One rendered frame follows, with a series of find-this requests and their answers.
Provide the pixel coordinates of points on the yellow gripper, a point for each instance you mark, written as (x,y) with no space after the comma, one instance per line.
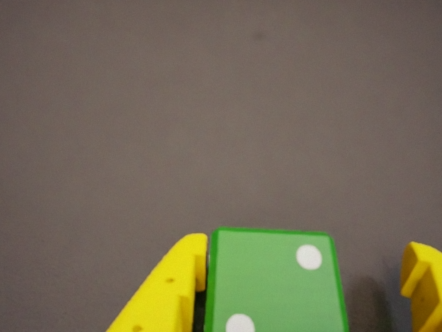
(165,301)

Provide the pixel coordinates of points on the green die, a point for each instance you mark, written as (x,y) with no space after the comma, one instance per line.
(273,281)

